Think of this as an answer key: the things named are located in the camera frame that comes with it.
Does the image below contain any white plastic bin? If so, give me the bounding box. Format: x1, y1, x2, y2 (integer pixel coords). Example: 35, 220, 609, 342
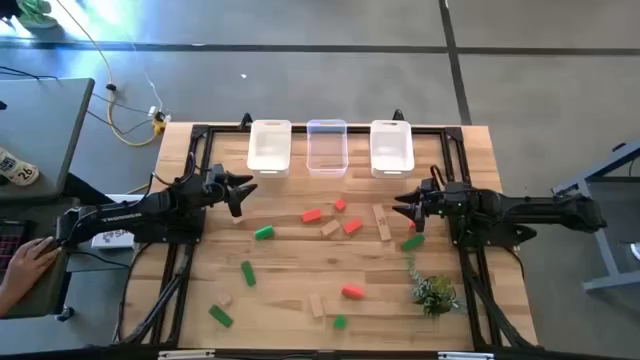
369, 119, 416, 180
246, 118, 293, 180

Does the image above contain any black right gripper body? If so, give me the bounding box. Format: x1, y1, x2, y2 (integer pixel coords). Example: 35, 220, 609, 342
424, 178, 456, 221

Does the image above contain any white printed box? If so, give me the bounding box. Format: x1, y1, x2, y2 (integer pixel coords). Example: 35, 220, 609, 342
91, 228, 136, 250

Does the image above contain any person's hand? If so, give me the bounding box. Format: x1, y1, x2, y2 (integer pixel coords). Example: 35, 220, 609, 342
1, 236, 64, 296

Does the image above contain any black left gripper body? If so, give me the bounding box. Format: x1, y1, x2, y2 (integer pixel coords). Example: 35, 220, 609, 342
199, 164, 232, 207

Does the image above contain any yellow floor cable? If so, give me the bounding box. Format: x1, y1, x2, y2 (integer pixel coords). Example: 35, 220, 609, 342
53, 0, 162, 148

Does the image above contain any black floor cable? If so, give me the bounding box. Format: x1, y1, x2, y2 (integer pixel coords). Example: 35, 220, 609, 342
85, 108, 155, 137

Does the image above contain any artificial green plant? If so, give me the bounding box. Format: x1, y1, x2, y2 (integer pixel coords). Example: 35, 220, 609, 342
405, 253, 466, 319

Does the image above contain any silver metal bracket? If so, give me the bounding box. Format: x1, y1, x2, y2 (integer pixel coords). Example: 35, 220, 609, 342
437, 351, 495, 360
158, 349, 216, 360

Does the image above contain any black backlit keyboard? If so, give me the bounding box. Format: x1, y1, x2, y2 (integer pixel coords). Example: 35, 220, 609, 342
0, 219, 29, 274

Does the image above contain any long natural wooden plank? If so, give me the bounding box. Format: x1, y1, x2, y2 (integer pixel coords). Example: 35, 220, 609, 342
371, 203, 393, 243

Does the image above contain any person's forearm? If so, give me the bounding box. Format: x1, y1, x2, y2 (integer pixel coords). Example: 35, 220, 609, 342
0, 279, 24, 319

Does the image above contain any person's green shoe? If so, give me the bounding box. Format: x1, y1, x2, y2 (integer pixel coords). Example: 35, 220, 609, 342
16, 0, 60, 30

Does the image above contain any white packet printed 26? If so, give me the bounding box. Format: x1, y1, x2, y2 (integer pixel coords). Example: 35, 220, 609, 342
0, 146, 41, 188

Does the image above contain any dark grey desk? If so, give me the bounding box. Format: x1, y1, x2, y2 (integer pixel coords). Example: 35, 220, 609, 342
0, 197, 84, 321

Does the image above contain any clear plastic bin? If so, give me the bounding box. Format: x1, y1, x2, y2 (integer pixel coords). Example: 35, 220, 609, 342
305, 118, 349, 178

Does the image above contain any black aluminium table frame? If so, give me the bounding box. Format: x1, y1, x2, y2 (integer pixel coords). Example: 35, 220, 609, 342
112, 108, 540, 360

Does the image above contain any white floor cable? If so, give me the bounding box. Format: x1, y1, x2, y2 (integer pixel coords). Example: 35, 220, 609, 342
128, 40, 165, 112

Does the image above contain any light grey desk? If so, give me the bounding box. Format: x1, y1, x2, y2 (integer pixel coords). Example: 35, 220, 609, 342
0, 77, 96, 202

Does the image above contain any grey metal stand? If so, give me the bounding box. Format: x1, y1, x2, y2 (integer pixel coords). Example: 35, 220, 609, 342
551, 139, 640, 294

